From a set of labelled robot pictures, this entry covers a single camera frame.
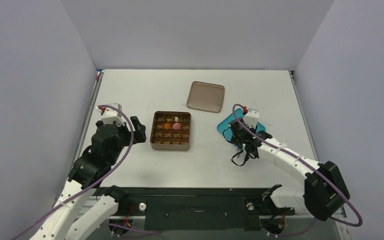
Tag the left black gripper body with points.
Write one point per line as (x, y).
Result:
(125, 140)

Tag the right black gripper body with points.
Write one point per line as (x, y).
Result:
(242, 143)

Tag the orange round cookie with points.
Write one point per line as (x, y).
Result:
(167, 126)

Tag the gold cookie tin box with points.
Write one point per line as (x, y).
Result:
(171, 140)

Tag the pink round sandwich cookie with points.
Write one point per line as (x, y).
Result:
(176, 126)

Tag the brown tin lid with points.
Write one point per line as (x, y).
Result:
(207, 97)

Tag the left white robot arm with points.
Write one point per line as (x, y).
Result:
(96, 163)

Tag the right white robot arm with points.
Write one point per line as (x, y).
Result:
(323, 190)

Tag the teal plastic tray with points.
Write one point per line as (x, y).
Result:
(224, 129)

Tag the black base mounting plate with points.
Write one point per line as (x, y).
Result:
(169, 208)

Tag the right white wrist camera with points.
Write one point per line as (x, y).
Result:
(251, 118)

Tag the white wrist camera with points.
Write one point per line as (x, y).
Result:
(110, 113)
(251, 118)

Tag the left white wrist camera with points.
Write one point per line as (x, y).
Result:
(110, 113)

